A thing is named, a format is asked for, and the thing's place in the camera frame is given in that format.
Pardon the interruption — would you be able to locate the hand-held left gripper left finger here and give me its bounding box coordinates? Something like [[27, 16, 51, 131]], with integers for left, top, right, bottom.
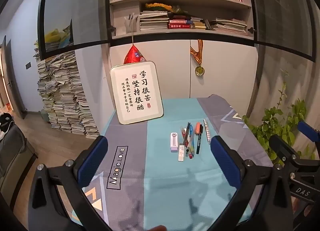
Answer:
[[32, 135, 113, 231]]

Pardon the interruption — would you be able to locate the beige curtain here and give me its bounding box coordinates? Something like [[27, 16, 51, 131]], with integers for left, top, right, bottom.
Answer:
[[251, 41, 320, 131]]

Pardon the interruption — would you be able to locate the white bookshelf cabinet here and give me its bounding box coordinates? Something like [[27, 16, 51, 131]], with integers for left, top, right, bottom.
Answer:
[[109, 0, 258, 101]]

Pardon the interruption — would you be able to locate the person's right hand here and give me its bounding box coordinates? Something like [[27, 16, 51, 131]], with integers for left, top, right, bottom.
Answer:
[[293, 197, 304, 219]]

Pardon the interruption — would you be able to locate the gold medal with striped ribbon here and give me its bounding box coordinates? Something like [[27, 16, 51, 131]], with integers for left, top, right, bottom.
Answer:
[[189, 39, 206, 76]]

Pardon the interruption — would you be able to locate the red hanging pouch ornament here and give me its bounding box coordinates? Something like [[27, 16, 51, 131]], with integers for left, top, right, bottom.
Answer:
[[124, 31, 146, 64]]

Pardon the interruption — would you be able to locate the green leafy plant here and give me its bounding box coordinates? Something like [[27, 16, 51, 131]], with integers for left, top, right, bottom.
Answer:
[[242, 70, 317, 165]]

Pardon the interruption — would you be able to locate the red thick dictionary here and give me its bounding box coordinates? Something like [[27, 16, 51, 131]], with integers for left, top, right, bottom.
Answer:
[[169, 23, 194, 29]]

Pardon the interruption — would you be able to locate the messy stack of booklets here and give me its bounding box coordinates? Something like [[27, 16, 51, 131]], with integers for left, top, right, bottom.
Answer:
[[210, 18, 248, 33]]

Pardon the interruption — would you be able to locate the small stack of books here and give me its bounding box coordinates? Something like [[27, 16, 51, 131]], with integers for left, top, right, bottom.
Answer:
[[191, 17, 207, 30]]

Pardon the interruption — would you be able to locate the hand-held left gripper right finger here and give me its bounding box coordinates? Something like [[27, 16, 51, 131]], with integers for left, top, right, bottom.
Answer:
[[210, 135, 293, 231]]

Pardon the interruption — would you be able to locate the dark red book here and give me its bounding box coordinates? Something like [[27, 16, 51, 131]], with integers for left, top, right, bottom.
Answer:
[[170, 15, 192, 24]]

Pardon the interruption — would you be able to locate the white and purple correction tape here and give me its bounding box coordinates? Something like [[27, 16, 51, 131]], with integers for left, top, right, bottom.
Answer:
[[170, 132, 178, 153]]

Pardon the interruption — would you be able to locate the bunch of assorted pens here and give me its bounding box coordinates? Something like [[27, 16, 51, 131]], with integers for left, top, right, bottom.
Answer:
[[179, 118, 212, 159]]

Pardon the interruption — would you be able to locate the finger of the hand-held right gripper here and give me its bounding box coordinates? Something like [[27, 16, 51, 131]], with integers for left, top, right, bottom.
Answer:
[[297, 121, 320, 144], [269, 135, 300, 169]]

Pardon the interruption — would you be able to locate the clear shelf pen cup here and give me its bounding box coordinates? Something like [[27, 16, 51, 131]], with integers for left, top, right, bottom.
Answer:
[[125, 14, 138, 33]]

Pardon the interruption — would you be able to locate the black object on sofa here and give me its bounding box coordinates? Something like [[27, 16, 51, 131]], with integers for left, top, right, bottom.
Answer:
[[0, 112, 15, 133]]

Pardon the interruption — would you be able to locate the tall stack of papers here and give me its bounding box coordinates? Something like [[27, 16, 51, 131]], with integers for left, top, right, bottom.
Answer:
[[34, 20, 100, 139]]

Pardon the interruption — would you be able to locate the yellow sunflower decoration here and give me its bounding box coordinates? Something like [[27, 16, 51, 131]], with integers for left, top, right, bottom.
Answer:
[[145, 3, 173, 13]]

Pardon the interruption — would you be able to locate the dark room door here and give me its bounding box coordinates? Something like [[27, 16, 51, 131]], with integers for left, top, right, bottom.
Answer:
[[0, 36, 25, 119]]

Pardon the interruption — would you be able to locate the black framed glass door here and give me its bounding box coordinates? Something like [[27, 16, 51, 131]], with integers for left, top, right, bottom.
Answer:
[[245, 0, 318, 63], [37, 0, 112, 60]]

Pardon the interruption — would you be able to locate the framed calligraphy sign board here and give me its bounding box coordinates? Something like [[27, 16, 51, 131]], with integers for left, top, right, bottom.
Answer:
[[110, 60, 164, 125]]

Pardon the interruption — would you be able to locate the stack of magazines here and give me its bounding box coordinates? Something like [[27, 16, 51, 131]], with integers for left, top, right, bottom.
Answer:
[[139, 11, 169, 31]]

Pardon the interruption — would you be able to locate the teal and grey tablecloth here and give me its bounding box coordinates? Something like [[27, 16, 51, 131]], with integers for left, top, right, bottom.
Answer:
[[54, 94, 274, 231]]

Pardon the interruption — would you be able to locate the grey sofa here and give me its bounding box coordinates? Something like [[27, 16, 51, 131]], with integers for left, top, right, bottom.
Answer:
[[0, 121, 38, 206]]

